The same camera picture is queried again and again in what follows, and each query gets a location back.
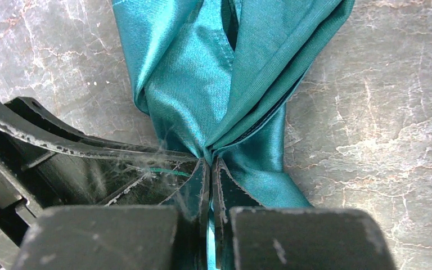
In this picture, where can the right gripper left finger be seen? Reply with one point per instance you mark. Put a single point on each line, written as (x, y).
(163, 229)

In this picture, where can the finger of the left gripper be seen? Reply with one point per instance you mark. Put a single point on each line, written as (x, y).
(30, 134)
(149, 177)

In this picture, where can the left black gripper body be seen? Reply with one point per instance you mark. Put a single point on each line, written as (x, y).
(24, 193)

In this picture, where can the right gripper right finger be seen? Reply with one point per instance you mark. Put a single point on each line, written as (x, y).
(250, 236)

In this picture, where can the teal cloth napkin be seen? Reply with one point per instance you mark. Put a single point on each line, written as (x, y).
(215, 76)

